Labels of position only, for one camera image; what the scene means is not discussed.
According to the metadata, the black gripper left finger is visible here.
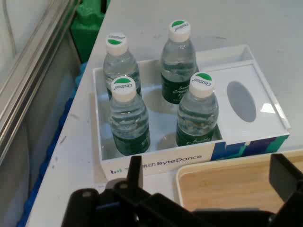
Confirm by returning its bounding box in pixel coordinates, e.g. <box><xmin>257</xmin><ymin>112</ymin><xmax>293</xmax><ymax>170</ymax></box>
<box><xmin>68</xmin><ymin>155</ymin><xmax>195</xmax><ymax>227</ymax></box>

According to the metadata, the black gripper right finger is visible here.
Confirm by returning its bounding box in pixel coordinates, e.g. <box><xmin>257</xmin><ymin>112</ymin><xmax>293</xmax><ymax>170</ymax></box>
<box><xmin>267</xmin><ymin>153</ymin><xmax>303</xmax><ymax>227</ymax></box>

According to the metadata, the water bottle green label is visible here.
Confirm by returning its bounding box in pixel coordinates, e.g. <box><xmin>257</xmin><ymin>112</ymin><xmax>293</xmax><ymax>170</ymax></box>
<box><xmin>175</xmin><ymin>72</ymin><xmax>220</xmax><ymax>147</ymax></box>
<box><xmin>103</xmin><ymin>32</ymin><xmax>142</xmax><ymax>100</ymax></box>
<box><xmin>160</xmin><ymin>20</ymin><xmax>199</xmax><ymax>105</ymax></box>
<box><xmin>109</xmin><ymin>76</ymin><xmax>152</xmax><ymax>157</ymax></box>

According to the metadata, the white acrylic organizer box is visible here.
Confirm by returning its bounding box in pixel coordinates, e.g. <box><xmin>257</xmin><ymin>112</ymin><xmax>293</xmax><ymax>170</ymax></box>
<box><xmin>91</xmin><ymin>44</ymin><xmax>291</xmax><ymax>183</ymax></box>

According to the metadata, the wooden tray white rim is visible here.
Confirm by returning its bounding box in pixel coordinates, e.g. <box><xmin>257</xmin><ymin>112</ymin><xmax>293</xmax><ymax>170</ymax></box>
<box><xmin>175</xmin><ymin>149</ymin><xmax>303</xmax><ymax>213</ymax></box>

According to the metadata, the aluminium wall rail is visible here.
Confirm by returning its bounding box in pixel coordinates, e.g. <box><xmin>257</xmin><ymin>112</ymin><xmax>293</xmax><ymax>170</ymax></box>
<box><xmin>0</xmin><ymin>0</ymin><xmax>81</xmax><ymax>164</ymax></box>

